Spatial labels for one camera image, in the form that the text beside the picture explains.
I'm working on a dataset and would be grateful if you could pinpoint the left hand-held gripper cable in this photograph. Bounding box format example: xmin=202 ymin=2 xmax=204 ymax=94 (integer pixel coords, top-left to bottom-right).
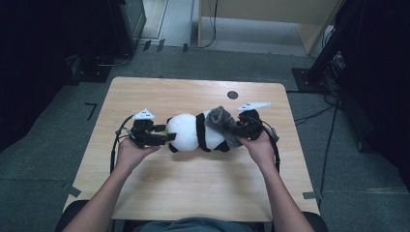
xmin=109 ymin=114 xmax=137 ymax=176

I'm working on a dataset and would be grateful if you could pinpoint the black chair armrest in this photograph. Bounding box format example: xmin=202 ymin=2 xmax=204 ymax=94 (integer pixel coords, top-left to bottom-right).
xmin=301 ymin=211 xmax=330 ymax=232
xmin=55 ymin=199 xmax=90 ymax=232

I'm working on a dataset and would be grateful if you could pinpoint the person's blue-grey clothing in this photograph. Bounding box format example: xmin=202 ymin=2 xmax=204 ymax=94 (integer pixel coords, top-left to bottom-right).
xmin=132 ymin=217 xmax=259 ymax=232

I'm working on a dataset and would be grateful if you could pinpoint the person's right hand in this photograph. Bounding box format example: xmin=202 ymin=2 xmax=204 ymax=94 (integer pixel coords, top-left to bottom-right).
xmin=237 ymin=130 xmax=280 ymax=169

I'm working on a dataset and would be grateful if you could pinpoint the dark floor base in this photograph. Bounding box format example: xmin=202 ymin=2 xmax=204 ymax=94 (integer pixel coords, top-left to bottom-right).
xmin=65 ymin=53 xmax=113 ymax=87

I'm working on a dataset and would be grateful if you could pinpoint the right hand-held gripper cable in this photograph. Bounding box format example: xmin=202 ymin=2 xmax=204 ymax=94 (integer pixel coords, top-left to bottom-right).
xmin=260 ymin=120 xmax=282 ymax=166

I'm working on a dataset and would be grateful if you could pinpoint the black cabinet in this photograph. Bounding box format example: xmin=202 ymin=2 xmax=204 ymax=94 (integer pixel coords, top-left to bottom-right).
xmin=105 ymin=0 xmax=148 ymax=60

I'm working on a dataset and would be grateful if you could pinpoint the black floor cable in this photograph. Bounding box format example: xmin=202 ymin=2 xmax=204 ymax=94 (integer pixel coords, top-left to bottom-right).
xmin=318 ymin=104 xmax=340 ymax=196
xmin=293 ymin=101 xmax=339 ymax=128

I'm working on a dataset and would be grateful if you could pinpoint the black metal stand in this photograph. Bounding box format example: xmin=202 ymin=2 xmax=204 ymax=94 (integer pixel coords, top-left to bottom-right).
xmin=291 ymin=0 xmax=347 ymax=95

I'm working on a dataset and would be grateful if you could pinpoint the hand-held gripper cable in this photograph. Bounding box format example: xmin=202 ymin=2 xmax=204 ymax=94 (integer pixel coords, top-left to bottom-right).
xmin=109 ymin=114 xmax=137 ymax=176
xmin=260 ymin=120 xmax=282 ymax=166

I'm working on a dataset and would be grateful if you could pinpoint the panda plush toy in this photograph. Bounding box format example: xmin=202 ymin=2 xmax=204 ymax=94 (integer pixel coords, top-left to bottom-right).
xmin=165 ymin=109 xmax=232 ymax=154

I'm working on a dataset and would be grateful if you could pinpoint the grey tape strip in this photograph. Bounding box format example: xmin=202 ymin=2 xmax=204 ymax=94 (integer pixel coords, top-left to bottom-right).
xmin=302 ymin=190 xmax=324 ymax=200
xmin=62 ymin=182 xmax=82 ymax=198

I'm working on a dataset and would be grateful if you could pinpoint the person's left hand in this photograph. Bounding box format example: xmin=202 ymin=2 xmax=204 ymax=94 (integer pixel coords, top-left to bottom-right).
xmin=114 ymin=137 xmax=161 ymax=176

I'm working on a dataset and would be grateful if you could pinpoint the beige wooden cabinet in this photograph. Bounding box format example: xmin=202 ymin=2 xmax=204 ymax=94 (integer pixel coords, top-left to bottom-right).
xmin=196 ymin=0 xmax=343 ymax=56

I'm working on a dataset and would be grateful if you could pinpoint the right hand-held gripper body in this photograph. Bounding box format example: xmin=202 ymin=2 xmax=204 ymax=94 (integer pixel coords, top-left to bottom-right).
xmin=236 ymin=101 xmax=273 ymax=142

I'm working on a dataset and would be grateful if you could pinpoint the black hanging cable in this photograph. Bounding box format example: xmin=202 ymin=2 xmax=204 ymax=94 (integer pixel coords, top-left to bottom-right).
xmin=198 ymin=0 xmax=220 ymax=50

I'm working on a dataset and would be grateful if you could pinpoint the grey fuzzy sock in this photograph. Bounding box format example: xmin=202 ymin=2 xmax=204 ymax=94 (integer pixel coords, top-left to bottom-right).
xmin=204 ymin=104 xmax=247 ymax=150

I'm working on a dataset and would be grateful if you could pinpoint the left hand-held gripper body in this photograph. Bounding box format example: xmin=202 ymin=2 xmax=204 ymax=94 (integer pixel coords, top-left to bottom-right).
xmin=130 ymin=108 xmax=160 ymax=149

